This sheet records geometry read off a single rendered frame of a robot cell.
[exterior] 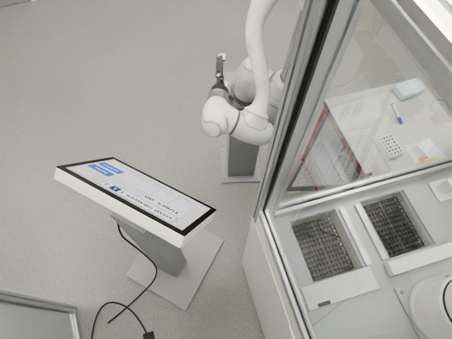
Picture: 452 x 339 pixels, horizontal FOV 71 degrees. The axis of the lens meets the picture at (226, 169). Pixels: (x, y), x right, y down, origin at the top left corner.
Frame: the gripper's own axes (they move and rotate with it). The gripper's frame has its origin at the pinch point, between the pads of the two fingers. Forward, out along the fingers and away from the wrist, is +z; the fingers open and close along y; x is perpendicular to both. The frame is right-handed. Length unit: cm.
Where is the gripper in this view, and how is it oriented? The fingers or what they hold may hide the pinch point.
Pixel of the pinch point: (223, 69)
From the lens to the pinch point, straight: 149.2
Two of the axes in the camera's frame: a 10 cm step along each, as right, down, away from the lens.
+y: -0.8, -6.6, -7.4
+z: 0.9, -7.5, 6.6
